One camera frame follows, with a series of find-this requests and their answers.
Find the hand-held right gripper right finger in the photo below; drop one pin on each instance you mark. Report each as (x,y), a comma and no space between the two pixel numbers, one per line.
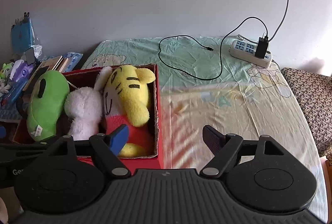
(212,139)

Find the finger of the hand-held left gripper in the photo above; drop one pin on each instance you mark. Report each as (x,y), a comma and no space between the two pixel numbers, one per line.
(23,150)

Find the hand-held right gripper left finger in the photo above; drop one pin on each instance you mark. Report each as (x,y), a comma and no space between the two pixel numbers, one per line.
(119,138)

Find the yellow tiger plush toy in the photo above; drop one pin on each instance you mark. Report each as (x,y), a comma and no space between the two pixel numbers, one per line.
(129,94)

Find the white plush toy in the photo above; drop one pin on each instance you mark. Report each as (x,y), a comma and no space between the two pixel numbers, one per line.
(83,110)

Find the green frog plush toy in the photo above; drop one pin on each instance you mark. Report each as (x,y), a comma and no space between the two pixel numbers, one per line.
(46,110)

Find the red cardboard box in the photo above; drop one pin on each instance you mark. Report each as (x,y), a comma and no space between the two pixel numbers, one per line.
(83,77)

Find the blue patterned cloth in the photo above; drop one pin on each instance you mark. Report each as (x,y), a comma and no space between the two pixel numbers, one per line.
(9,113)

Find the pale green printed bed sheet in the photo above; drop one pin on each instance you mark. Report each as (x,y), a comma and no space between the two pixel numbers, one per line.
(207,99)

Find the blue plastic toy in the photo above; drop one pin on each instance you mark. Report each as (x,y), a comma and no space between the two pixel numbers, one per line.
(14,93)

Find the purple toy package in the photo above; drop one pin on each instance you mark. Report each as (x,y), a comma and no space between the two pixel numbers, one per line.
(23,71)

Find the small green toy figure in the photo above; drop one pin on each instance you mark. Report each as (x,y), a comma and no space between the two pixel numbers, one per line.
(6,69)

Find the white power strip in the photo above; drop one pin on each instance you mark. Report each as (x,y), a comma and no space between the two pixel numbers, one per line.
(241,54)

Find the blue tissue packet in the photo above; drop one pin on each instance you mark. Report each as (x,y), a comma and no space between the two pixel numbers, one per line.
(74,59)

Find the stack of books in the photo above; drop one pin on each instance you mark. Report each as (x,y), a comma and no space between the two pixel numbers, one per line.
(54,63)

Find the black phone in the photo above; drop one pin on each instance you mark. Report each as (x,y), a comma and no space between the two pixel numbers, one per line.
(30,55)

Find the clear plastic bag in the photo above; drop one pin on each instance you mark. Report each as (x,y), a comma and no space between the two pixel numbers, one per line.
(38,51)

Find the black charger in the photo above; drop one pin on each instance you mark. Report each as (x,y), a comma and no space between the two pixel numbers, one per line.
(260,49)

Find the patterned brown cushion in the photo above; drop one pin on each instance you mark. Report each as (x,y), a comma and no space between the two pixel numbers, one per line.
(311,97)

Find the blue plastic bag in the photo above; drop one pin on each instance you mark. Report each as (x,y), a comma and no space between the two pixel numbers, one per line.
(22,34)

